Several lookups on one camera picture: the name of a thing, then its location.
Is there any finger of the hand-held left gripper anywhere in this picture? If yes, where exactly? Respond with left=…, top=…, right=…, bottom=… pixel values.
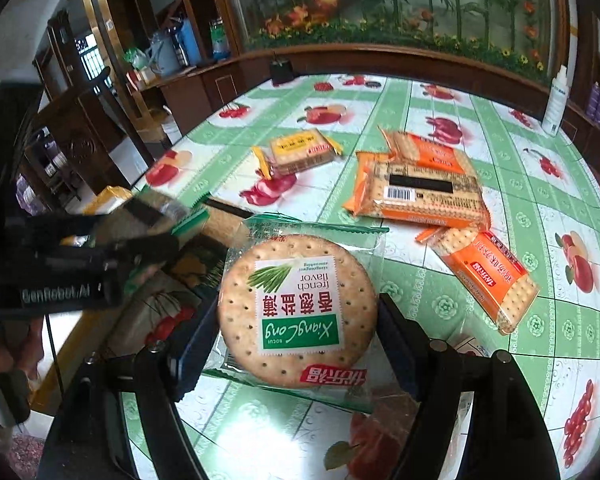
left=60, top=232, right=181, bottom=281
left=10, top=197, right=186, bottom=248

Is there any carved wooden chair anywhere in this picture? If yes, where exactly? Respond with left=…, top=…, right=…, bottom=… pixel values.
left=25, top=65, right=156, bottom=201

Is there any yellow-rimmed tray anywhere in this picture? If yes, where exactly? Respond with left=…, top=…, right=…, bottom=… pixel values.
left=30, top=185, right=231, bottom=411

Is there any white spray bottle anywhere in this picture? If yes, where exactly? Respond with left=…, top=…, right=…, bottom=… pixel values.
left=541, top=66, right=570, bottom=137

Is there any round cracker packet green label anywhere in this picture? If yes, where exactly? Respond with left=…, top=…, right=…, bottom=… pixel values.
left=202, top=212, right=391, bottom=416

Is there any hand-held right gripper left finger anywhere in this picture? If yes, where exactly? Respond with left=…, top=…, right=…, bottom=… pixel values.
left=45, top=295, right=221, bottom=480

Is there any blue thermos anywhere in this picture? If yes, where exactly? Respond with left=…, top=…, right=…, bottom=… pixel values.
left=172, top=17, right=201, bottom=67

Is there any orange cracker packet black label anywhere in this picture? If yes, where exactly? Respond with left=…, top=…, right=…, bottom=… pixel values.
left=342, top=151, right=492, bottom=233

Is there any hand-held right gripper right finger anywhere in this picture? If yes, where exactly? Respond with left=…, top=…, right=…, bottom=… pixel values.
left=377, top=292, right=556, bottom=480

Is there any bamboo flower wall mural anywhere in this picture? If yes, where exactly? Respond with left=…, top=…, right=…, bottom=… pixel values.
left=220, top=0, right=566, bottom=81

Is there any yellow cracker packet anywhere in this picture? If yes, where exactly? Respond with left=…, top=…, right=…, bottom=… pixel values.
left=251, top=129, right=343, bottom=180

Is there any fruit printed tablecloth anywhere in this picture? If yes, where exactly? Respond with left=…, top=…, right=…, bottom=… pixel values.
left=120, top=72, right=600, bottom=480

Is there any small orange cracker packet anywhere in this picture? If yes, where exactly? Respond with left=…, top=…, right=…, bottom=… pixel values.
left=416, top=225, right=541, bottom=336

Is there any large orange cracker packet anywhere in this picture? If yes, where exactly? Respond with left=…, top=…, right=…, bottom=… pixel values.
left=377, top=127, right=476, bottom=181

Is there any wooden sideboard cabinet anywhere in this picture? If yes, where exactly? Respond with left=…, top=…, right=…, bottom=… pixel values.
left=125, top=57, right=276, bottom=146

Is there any green and white bottle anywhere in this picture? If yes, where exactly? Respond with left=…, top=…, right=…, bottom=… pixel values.
left=124, top=47, right=148, bottom=71

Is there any green-edged cracker packet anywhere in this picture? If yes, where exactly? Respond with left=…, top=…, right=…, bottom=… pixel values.
left=95, top=195, right=256, bottom=253

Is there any white bucket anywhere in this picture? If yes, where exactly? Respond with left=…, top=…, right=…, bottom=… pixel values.
left=160, top=107, right=183, bottom=146

